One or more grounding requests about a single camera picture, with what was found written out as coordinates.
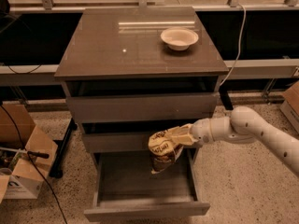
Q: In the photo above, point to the black handled tool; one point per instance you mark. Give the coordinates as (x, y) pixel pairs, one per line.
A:
(29, 152)

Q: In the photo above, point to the grey open bottom drawer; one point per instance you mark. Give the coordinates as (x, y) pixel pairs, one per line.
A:
(127, 189)

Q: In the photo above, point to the grey middle drawer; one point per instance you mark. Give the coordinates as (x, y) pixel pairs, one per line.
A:
(116, 142)

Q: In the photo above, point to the grey top drawer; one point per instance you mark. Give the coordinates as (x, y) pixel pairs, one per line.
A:
(142, 107)

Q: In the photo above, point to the open cardboard box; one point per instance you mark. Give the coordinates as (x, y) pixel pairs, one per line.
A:
(22, 175)

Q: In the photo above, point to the grey drawer cabinet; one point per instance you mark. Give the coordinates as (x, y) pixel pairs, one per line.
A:
(119, 51)

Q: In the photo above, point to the black metal stand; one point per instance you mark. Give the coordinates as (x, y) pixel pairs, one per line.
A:
(56, 169)

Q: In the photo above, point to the white paper bowl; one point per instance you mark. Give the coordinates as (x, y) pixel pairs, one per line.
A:
(179, 38)

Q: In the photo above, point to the brown and yellow chip bag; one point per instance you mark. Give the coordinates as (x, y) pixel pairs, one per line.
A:
(164, 152)

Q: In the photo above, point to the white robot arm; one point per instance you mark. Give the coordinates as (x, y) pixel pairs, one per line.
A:
(243, 126)

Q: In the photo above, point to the cardboard box at right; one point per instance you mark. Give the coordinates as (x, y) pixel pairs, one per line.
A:
(290, 106)

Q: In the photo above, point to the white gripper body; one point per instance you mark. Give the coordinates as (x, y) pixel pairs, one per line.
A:
(201, 132)

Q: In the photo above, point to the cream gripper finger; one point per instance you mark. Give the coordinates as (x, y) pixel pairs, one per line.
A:
(180, 130)
(185, 140)

